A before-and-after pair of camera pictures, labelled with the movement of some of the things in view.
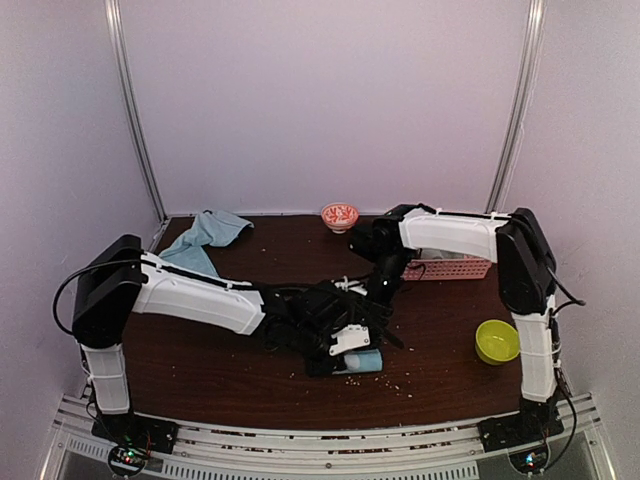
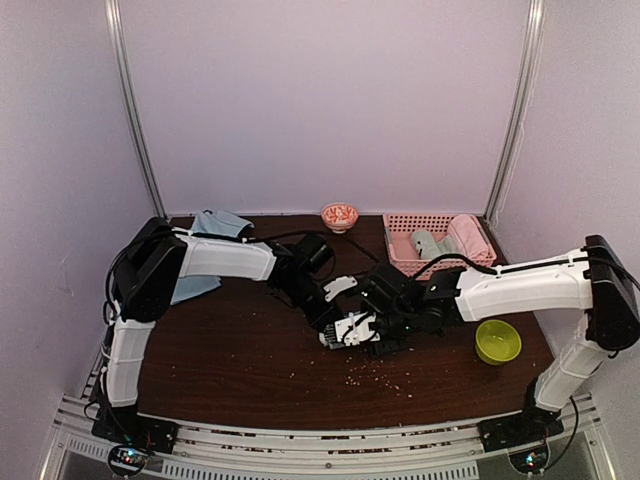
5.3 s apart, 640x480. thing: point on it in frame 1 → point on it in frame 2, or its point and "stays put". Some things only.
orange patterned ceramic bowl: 339,216 stays put
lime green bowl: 497,342 stays put
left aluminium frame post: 113,22 stays put
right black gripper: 376,308 → 386,349
